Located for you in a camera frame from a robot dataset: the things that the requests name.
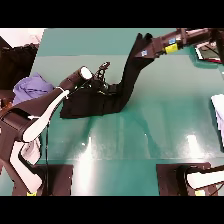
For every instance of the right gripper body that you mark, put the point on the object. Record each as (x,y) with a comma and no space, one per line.
(155,46)

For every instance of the black garment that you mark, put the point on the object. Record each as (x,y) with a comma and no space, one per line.
(86,103)

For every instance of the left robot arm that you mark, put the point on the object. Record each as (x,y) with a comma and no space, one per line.
(36,110)

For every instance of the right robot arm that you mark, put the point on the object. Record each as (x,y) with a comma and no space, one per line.
(193,35)

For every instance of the stack of folded clothes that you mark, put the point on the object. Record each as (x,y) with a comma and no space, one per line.
(210,53)

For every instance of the white garment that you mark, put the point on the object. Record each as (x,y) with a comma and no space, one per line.
(219,116)

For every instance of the purple garment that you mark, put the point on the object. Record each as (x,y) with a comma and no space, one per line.
(31,88)

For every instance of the heap of dark clothes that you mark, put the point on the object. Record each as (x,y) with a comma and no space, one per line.
(16,63)

